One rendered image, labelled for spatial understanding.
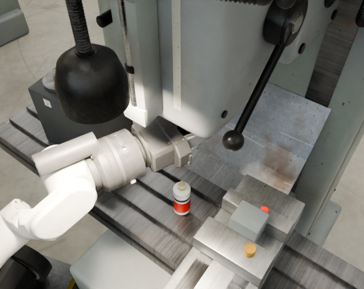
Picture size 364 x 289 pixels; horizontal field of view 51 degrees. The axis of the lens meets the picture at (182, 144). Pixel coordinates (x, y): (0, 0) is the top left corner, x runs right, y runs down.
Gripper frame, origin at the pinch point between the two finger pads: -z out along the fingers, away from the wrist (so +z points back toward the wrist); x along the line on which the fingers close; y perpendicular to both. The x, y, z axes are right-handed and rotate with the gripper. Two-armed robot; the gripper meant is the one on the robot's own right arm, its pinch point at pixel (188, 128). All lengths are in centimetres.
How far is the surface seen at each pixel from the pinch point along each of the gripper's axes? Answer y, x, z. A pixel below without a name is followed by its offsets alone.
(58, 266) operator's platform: 82, 33, 33
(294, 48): -16.0, -6.8, -14.5
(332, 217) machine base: 101, 1, -81
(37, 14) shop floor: 122, 288, -26
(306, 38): -16.0, -5.7, -18.0
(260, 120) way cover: 22.2, 10.9, -30.2
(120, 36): -25.0, -3.9, 12.3
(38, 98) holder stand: 13.0, 38.5, 19.4
